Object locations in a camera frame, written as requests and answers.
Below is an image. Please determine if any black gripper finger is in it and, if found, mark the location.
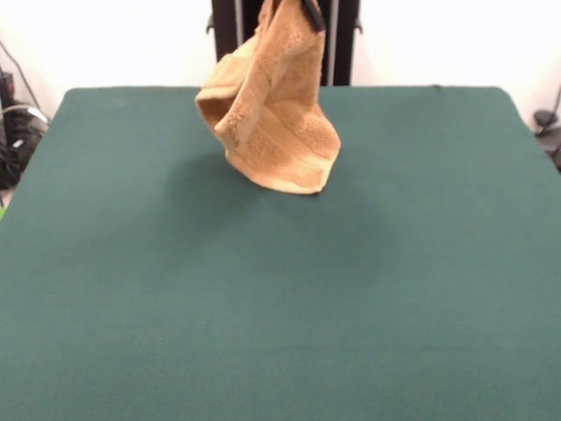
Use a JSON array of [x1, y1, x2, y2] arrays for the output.
[[302, 0, 327, 32]]

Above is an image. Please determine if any tan terry towel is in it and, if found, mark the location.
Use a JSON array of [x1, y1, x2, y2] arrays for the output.
[[195, 0, 343, 195]]

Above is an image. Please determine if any dark green table cloth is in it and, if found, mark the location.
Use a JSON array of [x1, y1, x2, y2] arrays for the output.
[[0, 86, 561, 421]]

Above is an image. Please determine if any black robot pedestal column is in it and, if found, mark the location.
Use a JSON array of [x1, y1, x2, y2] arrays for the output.
[[205, 0, 365, 88]]

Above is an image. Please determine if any grey cable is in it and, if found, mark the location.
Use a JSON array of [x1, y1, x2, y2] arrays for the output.
[[0, 39, 48, 122]]

